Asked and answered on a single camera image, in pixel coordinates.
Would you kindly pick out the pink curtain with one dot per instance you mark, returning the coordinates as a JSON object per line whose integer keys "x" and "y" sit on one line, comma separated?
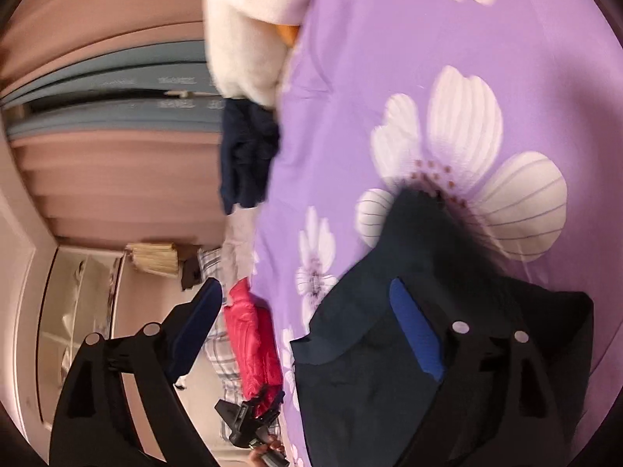
{"x": 121, "y": 180}

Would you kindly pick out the dark brown cloth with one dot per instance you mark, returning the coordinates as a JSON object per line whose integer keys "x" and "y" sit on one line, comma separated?
{"x": 191, "y": 275}

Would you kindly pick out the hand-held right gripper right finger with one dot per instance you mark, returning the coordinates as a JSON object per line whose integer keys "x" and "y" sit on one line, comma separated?
{"x": 416, "y": 331}

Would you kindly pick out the beige pink bed sheet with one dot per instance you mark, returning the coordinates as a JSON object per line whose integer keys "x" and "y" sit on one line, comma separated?
{"x": 238, "y": 238}

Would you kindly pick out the white goose plush toy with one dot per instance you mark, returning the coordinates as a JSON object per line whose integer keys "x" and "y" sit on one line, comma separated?
{"x": 243, "y": 34}

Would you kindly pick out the red down jacket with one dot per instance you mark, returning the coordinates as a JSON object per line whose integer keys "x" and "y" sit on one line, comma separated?
{"x": 253, "y": 340}

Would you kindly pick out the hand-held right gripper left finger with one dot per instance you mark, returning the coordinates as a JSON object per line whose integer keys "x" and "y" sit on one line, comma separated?
{"x": 194, "y": 321}

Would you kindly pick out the grey-green printed curtain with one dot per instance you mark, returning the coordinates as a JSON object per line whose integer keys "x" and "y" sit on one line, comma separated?
{"x": 97, "y": 78}

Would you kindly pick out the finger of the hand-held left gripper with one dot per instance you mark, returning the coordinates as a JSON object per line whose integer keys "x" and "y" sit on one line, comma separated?
{"x": 270, "y": 401}

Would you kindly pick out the folded dark navy clothes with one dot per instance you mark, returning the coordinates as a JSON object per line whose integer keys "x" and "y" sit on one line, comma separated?
{"x": 248, "y": 155}

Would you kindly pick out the white glass-door wardrobe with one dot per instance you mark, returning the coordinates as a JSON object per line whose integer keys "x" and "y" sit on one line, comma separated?
{"x": 73, "y": 292}

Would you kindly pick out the person's left hand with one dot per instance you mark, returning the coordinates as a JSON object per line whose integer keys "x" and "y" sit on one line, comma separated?
{"x": 278, "y": 447}

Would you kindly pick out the grey plaid pillow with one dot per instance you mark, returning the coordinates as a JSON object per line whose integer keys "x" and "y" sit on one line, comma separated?
{"x": 221, "y": 357}

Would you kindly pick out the purple floral blanket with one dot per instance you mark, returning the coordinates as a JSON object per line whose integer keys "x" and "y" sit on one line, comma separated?
{"x": 365, "y": 58}

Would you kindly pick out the navy zip jacket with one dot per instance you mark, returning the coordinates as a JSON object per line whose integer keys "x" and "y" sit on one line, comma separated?
{"x": 355, "y": 399}

